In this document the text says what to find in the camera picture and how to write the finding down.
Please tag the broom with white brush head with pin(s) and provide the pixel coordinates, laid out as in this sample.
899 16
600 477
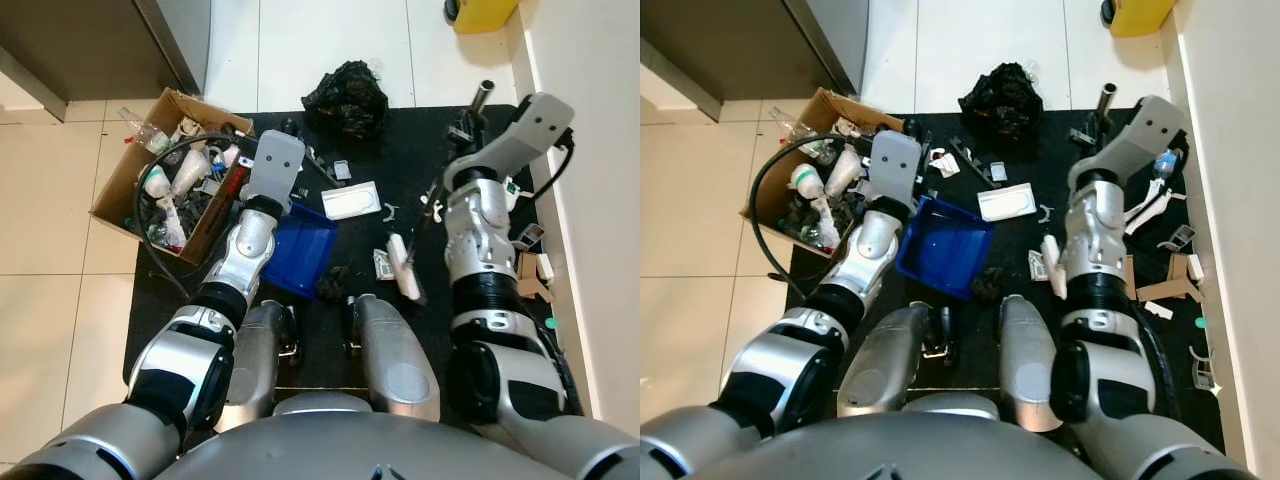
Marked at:
404 268
1052 268

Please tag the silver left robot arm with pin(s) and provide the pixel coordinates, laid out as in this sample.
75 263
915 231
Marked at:
870 255
240 260

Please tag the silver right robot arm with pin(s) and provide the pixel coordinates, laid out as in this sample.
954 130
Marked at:
480 240
1100 230

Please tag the black floor mat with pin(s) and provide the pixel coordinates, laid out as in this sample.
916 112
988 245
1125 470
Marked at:
1030 165
410 165

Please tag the black plastic rubbish bag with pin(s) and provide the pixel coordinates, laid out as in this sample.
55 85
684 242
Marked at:
1000 102
345 100

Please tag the small grey card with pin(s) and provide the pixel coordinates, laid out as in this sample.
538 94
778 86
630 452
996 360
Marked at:
342 170
997 172

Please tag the white plastic strip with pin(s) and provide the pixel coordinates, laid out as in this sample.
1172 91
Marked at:
1145 207

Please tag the flat white packet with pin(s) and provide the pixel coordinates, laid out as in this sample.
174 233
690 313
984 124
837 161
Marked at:
1007 202
350 200

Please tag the yellow plastic bin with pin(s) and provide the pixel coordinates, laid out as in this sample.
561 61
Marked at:
485 15
1140 15

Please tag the small grey blister pack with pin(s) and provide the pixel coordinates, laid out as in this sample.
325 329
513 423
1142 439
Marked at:
528 235
1180 238

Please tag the clear plastic bottle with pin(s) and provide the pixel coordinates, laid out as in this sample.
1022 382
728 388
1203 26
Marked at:
140 125
792 125

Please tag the small printed paper packet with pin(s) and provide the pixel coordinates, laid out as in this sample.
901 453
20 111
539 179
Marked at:
383 263
1036 263

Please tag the cardboard box of rubbish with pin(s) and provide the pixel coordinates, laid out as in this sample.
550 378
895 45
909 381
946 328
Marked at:
120 185
768 190

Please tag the brown cardboard scraps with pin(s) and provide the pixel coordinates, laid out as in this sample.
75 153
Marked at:
1178 280
532 278

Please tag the grey cabinet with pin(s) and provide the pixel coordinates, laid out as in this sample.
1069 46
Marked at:
730 40
90 40

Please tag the silver left robot leg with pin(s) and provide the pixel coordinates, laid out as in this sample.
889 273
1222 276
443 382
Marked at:
885 355
255 355

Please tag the silver robot leg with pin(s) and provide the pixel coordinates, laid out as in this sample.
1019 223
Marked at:
1028 365
885 355
395 360
255 355

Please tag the silver right robot leg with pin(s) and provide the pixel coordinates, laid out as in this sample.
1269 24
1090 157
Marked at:
1028 365
395 360

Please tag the grey robot torso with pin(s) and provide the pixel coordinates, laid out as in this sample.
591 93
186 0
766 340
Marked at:
350 445
940 445

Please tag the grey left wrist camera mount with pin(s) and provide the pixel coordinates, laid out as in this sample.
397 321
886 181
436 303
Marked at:
895 165
275 165

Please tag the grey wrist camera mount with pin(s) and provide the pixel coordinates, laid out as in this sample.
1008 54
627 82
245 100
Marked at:
530 130
895 165
1150 130
275 165

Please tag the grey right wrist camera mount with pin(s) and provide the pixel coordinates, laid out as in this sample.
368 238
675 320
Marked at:
1150 130
530 130

